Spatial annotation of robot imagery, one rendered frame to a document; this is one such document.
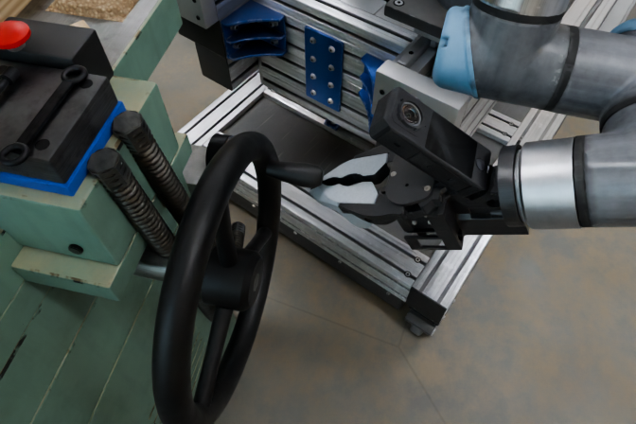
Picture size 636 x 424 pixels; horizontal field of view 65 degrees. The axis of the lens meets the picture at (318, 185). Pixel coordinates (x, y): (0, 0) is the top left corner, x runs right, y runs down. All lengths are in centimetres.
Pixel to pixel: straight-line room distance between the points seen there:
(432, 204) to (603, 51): 18
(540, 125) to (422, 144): 114
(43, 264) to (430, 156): 34
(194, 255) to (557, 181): 28
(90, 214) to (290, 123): 108
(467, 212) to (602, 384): 103
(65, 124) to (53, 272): 15
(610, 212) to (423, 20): 44
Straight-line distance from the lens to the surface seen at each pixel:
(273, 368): 131
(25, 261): 51
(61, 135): 39
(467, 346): 138
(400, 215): 45
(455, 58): 46
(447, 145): 43
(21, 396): 59
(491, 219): 48
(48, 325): 59
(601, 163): 42
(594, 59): 47
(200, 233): 37
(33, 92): 43
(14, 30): 46
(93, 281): 47
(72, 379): 67
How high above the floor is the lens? 126
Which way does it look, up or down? 54 degrees down
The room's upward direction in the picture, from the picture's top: straight up
